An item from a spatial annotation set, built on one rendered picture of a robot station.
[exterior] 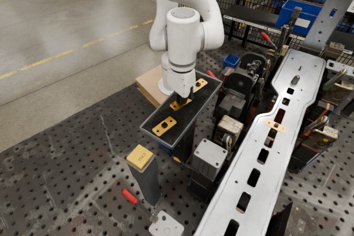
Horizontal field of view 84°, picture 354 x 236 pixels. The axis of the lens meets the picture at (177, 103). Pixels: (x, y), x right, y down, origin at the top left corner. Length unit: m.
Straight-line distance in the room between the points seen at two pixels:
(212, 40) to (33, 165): 1.14
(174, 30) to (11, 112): 2.51
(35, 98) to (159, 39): 2.11
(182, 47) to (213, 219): 0.55
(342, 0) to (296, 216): 1.10
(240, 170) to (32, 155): 1.12
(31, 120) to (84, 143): 1.40
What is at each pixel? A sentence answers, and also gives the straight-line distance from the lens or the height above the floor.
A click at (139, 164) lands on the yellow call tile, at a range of 0.63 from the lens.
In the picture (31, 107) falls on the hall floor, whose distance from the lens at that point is 2.78.
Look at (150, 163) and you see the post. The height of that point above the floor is 1.14.
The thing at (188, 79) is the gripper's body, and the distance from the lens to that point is 0.60.
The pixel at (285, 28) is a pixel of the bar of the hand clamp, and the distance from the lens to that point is 1.22.
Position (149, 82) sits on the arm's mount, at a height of 0.80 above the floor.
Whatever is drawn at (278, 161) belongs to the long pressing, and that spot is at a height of 1.00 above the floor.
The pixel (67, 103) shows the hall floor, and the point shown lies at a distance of 2.61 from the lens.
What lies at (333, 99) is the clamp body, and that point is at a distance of 1.33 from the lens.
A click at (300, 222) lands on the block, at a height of 1.03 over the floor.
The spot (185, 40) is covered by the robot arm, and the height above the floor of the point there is 1.45.
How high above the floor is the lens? 1.73
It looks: 49 degrees down
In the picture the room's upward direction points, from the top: straight up
